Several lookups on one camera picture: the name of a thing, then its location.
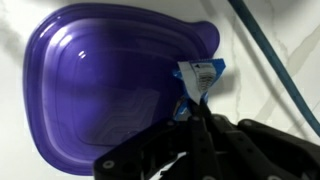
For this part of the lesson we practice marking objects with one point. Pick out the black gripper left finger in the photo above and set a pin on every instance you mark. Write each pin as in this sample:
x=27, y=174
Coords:
x=150, y=150

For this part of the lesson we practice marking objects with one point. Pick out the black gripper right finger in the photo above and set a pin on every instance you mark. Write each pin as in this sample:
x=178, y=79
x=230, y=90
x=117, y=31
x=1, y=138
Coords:
x=266, y=150

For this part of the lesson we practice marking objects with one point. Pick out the blue snack packet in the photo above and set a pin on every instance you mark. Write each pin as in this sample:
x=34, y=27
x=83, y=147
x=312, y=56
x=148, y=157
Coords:
x=200, y=76

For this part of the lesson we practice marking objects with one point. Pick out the purple plastic container lid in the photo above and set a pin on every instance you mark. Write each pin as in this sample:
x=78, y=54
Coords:
x=100, y=86

